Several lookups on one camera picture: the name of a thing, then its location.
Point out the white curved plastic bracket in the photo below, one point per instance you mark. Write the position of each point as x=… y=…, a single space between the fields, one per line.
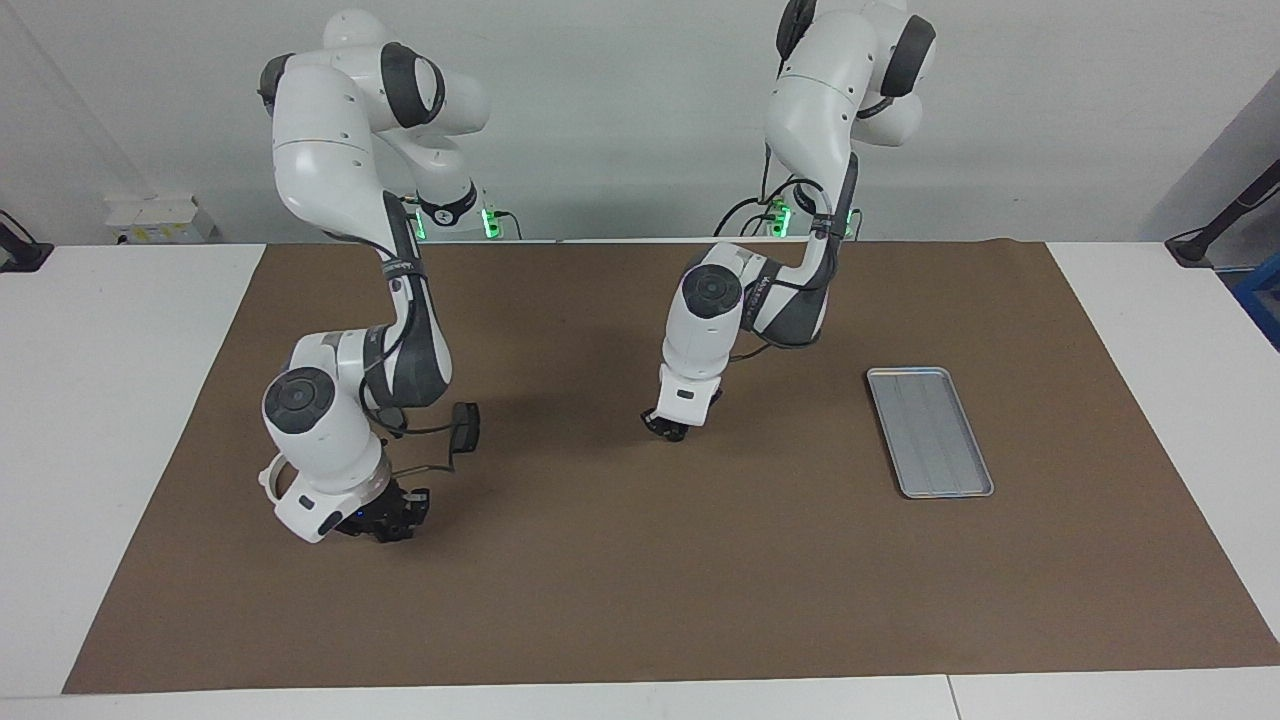
x=264 y=480

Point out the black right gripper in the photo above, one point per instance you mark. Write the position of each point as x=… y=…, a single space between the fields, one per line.
x=372 y=515

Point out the silver metal tray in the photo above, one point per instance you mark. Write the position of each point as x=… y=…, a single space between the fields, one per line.
x=930 y=435

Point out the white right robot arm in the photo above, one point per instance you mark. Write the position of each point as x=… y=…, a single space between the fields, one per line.
x=320 y=150

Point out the rectangular grey brake pad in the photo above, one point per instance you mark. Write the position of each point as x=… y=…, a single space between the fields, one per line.
x=467 y=428

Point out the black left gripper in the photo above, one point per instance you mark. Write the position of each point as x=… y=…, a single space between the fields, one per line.
x=665 y=422

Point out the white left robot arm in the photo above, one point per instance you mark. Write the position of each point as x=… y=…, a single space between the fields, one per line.
x=700 y=340

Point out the white power box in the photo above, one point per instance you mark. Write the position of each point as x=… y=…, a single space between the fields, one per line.
x=160 y=220

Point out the black stand with pole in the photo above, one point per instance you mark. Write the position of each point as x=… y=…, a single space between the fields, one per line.
x=1195 y=248

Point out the black clamp mount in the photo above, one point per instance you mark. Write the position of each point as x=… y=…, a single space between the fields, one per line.
x=20 y=255

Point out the blue crate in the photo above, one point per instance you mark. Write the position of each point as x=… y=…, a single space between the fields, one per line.
x=1262 y=300

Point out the brown table mat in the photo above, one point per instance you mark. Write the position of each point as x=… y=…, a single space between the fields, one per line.
x=640 y=600

